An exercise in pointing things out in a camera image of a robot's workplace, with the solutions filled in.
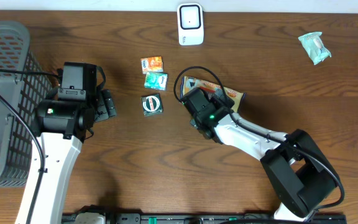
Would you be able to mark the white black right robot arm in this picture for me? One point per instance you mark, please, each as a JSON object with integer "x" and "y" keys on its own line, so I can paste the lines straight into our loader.
{"x": 298, "y": 171}

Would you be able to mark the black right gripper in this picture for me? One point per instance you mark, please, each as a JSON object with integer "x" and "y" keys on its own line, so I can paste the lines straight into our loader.
{"x": 215, "y": 102}

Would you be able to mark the green Zam-Buk box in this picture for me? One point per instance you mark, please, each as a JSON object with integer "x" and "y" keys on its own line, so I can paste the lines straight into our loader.
{"x": 152, "y": 105}

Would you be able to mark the orange tissue packet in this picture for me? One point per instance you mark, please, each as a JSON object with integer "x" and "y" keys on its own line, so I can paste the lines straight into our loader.
{"x": 152, "y": 64}

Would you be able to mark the teal tissue packet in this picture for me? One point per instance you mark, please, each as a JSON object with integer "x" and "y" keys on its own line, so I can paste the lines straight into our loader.
{"x": 156, "y": 81}

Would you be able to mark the light teal packet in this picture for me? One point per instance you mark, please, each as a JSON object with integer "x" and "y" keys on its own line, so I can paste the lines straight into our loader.
{"x": 314, "y": 47}

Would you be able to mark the grey plastic mesh basket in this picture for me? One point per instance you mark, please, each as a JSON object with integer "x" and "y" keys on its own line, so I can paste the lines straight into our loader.
{"x": 23, "y": 88}

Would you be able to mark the yellow snack bag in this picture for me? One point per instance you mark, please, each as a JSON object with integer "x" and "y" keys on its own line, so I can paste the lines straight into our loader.
{"x": 189, "y": 83}

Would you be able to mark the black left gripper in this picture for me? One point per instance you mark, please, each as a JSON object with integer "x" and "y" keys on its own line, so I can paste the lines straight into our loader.
{"x": 105, "y": 105}

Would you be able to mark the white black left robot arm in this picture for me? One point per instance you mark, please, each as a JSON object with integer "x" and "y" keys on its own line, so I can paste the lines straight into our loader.
{"x": 60, "y": 128}

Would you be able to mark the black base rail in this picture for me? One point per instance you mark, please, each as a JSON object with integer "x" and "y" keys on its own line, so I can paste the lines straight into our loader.
{"x": 97, "y": 214}

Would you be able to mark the white barcode scanner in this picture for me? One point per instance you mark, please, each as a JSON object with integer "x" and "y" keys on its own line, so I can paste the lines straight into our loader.
{"x": 190, "y": 24}

